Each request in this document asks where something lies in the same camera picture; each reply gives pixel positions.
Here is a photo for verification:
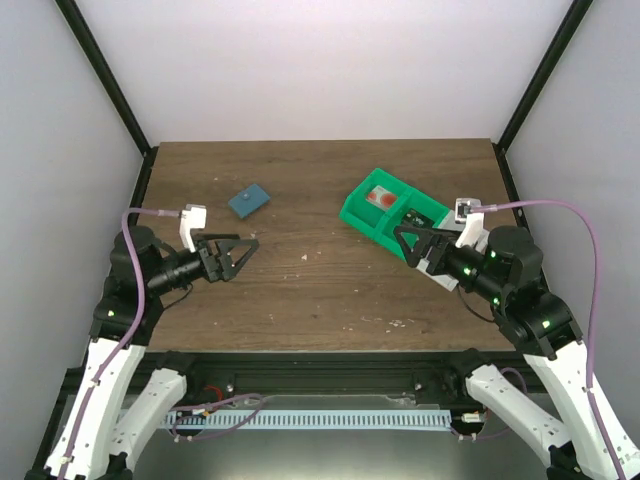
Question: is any blue card holder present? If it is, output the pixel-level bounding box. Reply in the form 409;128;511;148
228;184;271;219

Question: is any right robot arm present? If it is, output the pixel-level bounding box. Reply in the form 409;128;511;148
394;225;639;479

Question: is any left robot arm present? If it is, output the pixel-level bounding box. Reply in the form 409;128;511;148
25;226;259;479

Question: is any black card in bin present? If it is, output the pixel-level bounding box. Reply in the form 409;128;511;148
402;209;434;228

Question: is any red white card in bin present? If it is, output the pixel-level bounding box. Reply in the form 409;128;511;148
366;185;398;211

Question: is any white bin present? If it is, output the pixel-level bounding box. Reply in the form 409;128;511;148
415;210;489;292

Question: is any green bin middle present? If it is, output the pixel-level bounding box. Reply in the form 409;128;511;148
377;189;450;259

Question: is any green bin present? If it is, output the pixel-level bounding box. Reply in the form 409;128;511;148
377;189;450;259
339;168;413;242

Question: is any green bin far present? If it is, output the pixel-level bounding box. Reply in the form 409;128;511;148
339;168;413;242

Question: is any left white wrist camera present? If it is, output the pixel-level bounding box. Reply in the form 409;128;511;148
179;204;207;253

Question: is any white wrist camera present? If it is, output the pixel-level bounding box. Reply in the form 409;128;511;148
179;204;207;253
454;198;484;248

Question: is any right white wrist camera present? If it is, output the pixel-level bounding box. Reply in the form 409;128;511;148
454;198;484;248

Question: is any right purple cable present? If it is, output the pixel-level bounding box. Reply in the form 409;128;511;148
479;199;629;480

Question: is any purple cable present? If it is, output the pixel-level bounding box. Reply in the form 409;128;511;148
57;207;184;480
479;199;629;480

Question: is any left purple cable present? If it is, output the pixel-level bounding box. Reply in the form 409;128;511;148
57;207;184;480

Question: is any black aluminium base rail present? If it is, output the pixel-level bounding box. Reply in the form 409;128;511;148
64;349;591;401

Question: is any white slotted cable duct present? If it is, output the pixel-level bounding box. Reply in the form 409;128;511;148
177;410;452;432

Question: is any metal base plate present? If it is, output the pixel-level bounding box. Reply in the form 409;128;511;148
133;397;546;479

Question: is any black frame post left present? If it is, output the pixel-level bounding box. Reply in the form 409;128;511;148
53;0;154;156

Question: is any black frame post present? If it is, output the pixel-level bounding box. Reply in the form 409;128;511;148
53;0;154;156
496;0;593;152

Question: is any black frame post right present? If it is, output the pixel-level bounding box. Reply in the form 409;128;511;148
496;0;593;152

